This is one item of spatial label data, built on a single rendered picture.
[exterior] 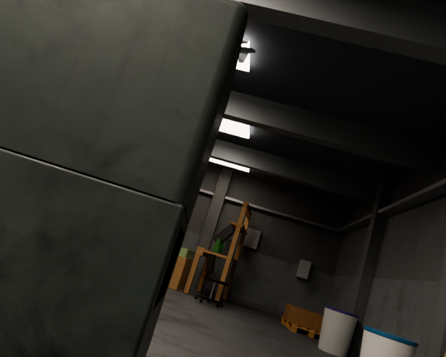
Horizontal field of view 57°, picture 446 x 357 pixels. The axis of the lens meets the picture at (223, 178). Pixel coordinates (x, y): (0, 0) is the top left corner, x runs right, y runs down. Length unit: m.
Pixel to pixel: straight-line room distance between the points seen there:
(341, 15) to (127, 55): 2.81
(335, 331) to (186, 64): 6.26
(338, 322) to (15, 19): 6.36
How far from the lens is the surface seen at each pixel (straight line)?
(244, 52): 1.63
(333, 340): 6.81
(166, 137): 0.68
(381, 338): 4.45
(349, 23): 3.42
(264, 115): 5.69
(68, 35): 0.78
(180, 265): 8.64
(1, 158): 0.74
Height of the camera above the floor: 0.79
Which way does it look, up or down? 11 degrees up
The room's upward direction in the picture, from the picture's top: 17 degrees clockwise
